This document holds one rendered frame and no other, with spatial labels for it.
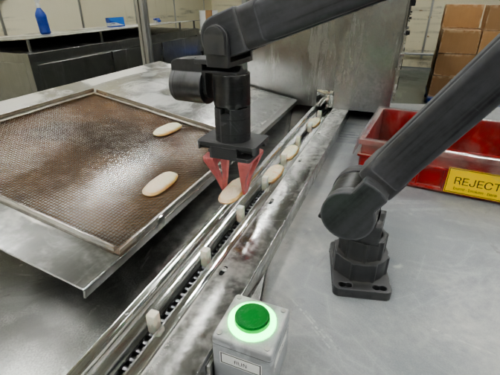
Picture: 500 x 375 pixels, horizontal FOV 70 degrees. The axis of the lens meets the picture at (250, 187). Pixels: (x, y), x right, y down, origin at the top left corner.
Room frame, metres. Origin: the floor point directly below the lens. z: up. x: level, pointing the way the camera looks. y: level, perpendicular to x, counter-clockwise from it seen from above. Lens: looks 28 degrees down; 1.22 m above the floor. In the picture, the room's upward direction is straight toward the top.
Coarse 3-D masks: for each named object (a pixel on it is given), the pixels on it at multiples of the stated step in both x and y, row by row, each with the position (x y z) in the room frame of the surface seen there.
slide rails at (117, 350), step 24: (288, 144) 0.96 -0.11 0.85; (264, 192) 0.68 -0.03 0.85; (216, 240) 0.51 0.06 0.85; (192, 264) 0.44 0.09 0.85; (216, 264) 0.44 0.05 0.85; (168, 288) 0.39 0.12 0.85; (192, 288) 0.39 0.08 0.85; (144, 312) 0.35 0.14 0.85; (120, 336) 0.31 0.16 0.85; (144, 360) 0.27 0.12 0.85
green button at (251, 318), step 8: (248, 304) 0.31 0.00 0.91; (256, 304) 0.31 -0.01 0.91; (240, 312) 0.29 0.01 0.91; (248, 312) 0.29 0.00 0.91; (256, 312) 0.29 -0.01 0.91; (264, 312) 0.29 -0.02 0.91; (240, 320) 0.28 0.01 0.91; (248, 320) 0.28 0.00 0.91; (256, 320) 0.28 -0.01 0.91; (264, 320) 0.28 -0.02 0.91; (240, 328) 0.27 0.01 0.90; (248, 328) 0.27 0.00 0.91; (256, 328) 0.27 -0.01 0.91; (264, 328) 0.28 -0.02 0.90
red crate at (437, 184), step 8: (360, 152) 0.83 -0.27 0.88; (464, 152) 0.97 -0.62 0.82; (472, 152) 0.97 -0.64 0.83; (360, 160) 0.82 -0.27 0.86; (432, 168) 0.74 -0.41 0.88; (440, 168) 0.73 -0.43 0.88; (416, 176) 0.75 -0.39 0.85; (424, 176) 0.75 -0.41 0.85; (432, 176) 0.74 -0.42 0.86; (440, 176) 0.74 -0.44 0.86; (408, 184) 0.76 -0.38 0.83; (416, 184) 0.75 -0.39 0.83; (424, 184) 0.75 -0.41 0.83; (432, 184) 0.74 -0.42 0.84; (440, 184) 0.74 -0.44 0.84; (440, 192) 0.73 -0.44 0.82; (448, 192) 0.72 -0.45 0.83; (488, 200) 0.69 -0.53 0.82
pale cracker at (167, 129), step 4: (168, 124) 0.89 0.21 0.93; (172, 124) 0.89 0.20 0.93; (176, 124) 0.90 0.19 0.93; (180, 124) 0.91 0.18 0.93; (160, 128) 0.86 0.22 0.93; (164, 128) 0.86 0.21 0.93; (168, 128) 0.87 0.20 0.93; (172, 128) 0.87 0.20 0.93; (176, 128) 0.88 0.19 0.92; (180, 128) 0.90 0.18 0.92; (156, 132) 0.84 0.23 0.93; (160, 132) 0.84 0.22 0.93; (164, 132) 0.84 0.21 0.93; (168, 132) 0.85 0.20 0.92; (172, 132) 0.86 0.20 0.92; (160, 136) 0.83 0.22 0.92
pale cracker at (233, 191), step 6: (234, 180) 0.58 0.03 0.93; (228, 186) 0.56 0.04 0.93; (234, 186) 0.56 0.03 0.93; (240, 186) 0.56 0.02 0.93; (222, 192) 0.54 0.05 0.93; (228, 192) 0.54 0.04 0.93; (234, 192) 0.54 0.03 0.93; (240, 192) 0.54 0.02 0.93; (222, 198) 0.52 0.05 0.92; (228, 198) 0.52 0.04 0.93; (234, 198) 0.52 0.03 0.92
